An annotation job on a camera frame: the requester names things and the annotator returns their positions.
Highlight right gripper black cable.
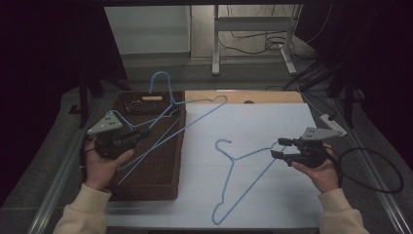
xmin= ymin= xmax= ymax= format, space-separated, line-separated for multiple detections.
xmin=324 ymin=145 xmax=344 ymax=189

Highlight black looped cable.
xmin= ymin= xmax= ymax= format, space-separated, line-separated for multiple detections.
xmin=335 ymin=147 xmax=405 ymax=194

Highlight black metal stand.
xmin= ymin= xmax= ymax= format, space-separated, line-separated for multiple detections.
xmin=325 ymin=64 xmax=364 ymax=130
xmin=69 ymin=67 xmax=131 ymax=130

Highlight brown woven basket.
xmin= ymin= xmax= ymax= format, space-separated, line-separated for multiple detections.
xmin=106 ymin=91 xmax=188 ymax=202

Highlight blue wire clothes hanger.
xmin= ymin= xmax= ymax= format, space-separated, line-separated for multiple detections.
xmin=108 ymin=108 xmax=182 ymax=186
xmin=106 ymin=70 xmax=228 ymax=172
xmin=211 ymin=138 xmax=290 ymax=226

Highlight white desk frame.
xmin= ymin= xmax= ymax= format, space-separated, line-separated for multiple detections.
xmin=211 ymin=3 xmax=305 ymax=76

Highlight white power strip cable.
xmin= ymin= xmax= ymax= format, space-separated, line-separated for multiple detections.
xmin=296 ymin=85 xmax=325 ymax=119

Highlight white table mat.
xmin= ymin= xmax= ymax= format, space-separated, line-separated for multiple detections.
xmin=105 ymin=102 xmax=325 ymax=228

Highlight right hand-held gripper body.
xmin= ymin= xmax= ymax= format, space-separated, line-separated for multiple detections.
xmin=285 ymin=127 xmax=345 ymax=169

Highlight metal floor rail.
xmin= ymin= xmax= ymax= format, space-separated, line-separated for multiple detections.
xmin=330 ymin=97 xmax=413 ymax=234
xmin=27 ymin=97 xmax=101 ymax=234

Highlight person's left hand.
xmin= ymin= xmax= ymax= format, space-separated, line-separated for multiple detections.
xmin=83 ymin=138 xmax=134 ymax=192

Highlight person's right hand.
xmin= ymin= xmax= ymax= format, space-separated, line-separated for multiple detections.
xmin=290 ymin=144 xmax=340 ymax=194

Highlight black floor cables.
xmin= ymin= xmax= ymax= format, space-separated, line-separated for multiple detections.
xmin=217 ymin=4 xmax=332 ymax=61

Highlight white cabinet panel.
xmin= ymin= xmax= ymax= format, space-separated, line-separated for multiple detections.
xmin=104 ymin=5 xmax=192 ymax=56

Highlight white power strip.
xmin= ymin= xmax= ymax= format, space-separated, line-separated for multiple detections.
xmin=319 ymin=113 xmax=349 ymax=137

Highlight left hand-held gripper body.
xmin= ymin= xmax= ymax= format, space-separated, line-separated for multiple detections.
xmin=87 ymin=111 xmax=144 ymax=160

